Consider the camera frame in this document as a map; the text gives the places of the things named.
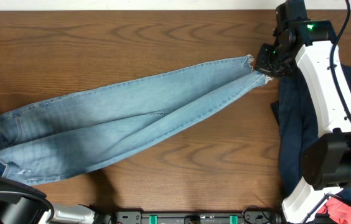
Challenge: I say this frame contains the light blue denim jeans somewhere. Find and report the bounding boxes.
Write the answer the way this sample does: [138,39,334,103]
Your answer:
[0,55,269,185]

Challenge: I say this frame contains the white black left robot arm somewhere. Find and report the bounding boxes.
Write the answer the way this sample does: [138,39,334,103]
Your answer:
[0,177,112,224]

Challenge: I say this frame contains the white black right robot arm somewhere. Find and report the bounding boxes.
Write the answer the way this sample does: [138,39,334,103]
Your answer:
[256,1,351,223]

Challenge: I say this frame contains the dark navy garment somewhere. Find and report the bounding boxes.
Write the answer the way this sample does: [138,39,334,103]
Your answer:
[278,65,351,196]

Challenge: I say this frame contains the red pink garment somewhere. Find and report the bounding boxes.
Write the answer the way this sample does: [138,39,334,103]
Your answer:
[317,58,351,224]

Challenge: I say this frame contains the black rail with green clips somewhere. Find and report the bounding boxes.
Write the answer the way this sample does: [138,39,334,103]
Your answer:
[112,208,282,224]

